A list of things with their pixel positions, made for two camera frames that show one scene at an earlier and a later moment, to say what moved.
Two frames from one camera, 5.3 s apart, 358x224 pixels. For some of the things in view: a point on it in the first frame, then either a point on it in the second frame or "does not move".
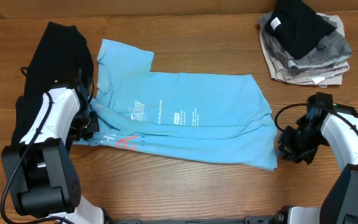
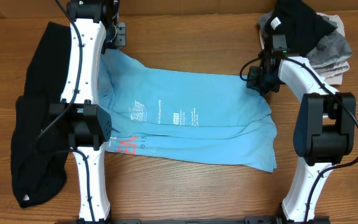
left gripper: x=94 y=126 → x=120 y=38
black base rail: x=281 y=219 does not move
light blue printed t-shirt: x=223 y=117 does not move
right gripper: x=285 y=147 → x=252 y=82
